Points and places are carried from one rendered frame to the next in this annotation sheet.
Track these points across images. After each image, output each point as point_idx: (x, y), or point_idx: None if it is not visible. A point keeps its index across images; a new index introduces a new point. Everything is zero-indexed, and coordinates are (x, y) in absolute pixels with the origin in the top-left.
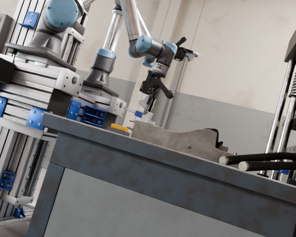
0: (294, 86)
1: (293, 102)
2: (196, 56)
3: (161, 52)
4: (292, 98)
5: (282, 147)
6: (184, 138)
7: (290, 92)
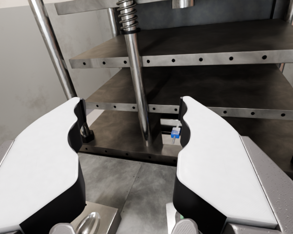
0: (132, 13)
1: (137, 42)
2: (85, 107)
3: None
4: (134, 36)
5: (147, 107)
6: None
7: (126, 27)
